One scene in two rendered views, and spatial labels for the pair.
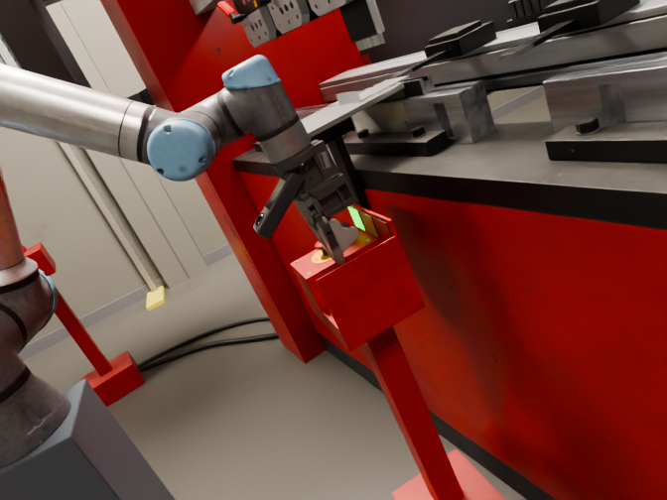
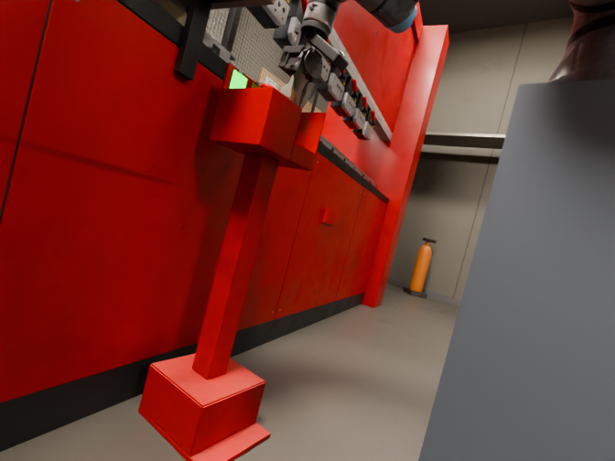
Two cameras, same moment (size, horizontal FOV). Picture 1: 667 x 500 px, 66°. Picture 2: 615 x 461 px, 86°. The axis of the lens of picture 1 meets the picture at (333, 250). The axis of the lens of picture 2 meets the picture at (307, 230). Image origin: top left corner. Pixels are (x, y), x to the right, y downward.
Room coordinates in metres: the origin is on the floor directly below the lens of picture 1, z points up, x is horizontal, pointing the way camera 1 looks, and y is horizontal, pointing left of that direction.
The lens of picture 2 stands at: (1.32, 0.67, 0.53)
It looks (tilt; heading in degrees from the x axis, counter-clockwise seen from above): 1 degrees down; 227
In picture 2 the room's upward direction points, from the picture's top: 14 degrees clockwise
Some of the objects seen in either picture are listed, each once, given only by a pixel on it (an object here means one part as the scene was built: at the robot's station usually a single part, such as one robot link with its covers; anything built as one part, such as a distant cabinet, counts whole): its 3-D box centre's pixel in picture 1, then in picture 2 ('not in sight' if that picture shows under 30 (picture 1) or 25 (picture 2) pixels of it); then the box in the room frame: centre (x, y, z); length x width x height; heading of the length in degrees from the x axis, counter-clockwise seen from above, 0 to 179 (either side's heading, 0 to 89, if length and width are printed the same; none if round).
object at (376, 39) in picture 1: (363, 24); not in sight; (1.13, -0.24, 1.13); 0.10 x 0.02 x 0.10; 21
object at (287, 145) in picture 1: (285, 143); (318, 20); (0.83, 0.00, 1.02); 0.08 x 0.08 x 0.05
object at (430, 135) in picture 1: (391, 143); not in sight; (1.07, -0.20, 0.89); 0.30 x 0.05 x 0.03; 21
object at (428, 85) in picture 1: (397, 89); not in sight; (1.09, -0.26, 0.99); 0.20 x 0.03 x 0.03; 21
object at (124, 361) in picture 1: (71, 323); not in sight; (2.32, 1.26, 0.42); 0.25 x 0.20 x 0.83; 111
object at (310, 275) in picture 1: (347, 270); (272, 120); (0.88, -0.01, 0.75); 0.20 x 0.16 x 0.18; 13
